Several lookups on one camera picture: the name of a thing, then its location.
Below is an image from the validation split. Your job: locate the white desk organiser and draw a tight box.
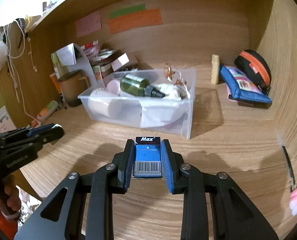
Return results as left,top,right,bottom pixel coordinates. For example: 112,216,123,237
73,43,106,88

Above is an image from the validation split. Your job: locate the pale yellow tube bottle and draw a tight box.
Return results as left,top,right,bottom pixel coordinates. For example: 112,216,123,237
211,54,220,85

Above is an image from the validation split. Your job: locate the clear plastic storage box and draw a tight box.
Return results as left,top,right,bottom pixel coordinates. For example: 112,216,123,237
78,69,197,140

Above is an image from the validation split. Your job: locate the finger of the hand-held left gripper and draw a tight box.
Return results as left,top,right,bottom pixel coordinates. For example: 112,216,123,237
0,123,56,143
3,126,64,156

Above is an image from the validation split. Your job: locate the fruit print carton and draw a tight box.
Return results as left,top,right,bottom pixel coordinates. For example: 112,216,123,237
92,65,104,81

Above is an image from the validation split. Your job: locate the dark green spray bottle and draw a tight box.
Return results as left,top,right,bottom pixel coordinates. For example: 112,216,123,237
120,74,166,98

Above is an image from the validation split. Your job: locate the black strap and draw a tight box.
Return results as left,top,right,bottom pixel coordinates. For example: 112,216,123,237
282,145,297,193

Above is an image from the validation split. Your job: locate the brown bin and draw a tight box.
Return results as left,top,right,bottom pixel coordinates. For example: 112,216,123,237
57,70,89,107

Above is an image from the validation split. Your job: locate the wooden desktop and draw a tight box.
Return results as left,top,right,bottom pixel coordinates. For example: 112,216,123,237
20,60,291,240

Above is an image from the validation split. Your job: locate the orange sticky note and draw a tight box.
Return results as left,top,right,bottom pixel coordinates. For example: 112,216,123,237
108,8,163,34

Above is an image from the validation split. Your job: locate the green sticky note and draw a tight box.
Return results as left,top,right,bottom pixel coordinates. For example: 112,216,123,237
110,4,146,19

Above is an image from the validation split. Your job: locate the blue patterned pencil case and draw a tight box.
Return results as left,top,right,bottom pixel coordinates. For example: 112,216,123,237
219,64,273,104

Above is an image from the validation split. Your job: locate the stack of booklets and packets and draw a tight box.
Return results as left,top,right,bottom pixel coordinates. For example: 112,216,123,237
81,41,121,66

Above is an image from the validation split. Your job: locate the person's left hand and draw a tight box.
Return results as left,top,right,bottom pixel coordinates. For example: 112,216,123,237
0,175,22,218

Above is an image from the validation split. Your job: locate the pink and white box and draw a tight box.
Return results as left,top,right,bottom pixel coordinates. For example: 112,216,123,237
111,53,139,72

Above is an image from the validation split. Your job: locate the white power strip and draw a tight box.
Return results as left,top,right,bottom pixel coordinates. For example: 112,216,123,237
30,100,59,128

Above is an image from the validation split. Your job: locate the pink lidded jar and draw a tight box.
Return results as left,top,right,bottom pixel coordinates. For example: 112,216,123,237
106,79,122,95

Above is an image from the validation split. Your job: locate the white cardboard box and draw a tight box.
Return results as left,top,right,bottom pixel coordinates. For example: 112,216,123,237
0,106,17,134

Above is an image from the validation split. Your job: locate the pink sticky note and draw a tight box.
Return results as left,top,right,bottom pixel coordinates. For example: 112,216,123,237
75,11,102,38

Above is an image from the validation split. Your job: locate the blue staples box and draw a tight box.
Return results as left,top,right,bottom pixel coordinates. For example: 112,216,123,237
132,136,164,180

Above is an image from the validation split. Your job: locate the black and orange pouch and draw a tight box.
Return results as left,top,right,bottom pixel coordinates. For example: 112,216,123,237
234,49,272,95

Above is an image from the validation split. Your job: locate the white jar with ribbed lid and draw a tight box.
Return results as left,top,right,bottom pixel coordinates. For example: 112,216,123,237
88,88,112,117

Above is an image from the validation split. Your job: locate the white cable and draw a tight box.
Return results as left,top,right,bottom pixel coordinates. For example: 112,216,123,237
2,20,39,121

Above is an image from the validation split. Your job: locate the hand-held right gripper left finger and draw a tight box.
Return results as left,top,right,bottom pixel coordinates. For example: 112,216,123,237
13,139,136,240

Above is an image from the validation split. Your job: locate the white paper note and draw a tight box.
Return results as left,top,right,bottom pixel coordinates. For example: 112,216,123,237
56,44,76,67

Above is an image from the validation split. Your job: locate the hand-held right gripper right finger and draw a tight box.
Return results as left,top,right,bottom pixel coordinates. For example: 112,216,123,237
161,139,280,240

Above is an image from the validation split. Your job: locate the green carton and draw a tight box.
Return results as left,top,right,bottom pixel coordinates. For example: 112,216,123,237
51,52,64,78

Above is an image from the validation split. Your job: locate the white drawstring pouch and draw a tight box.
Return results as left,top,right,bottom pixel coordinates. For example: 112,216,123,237
140,83,191,131

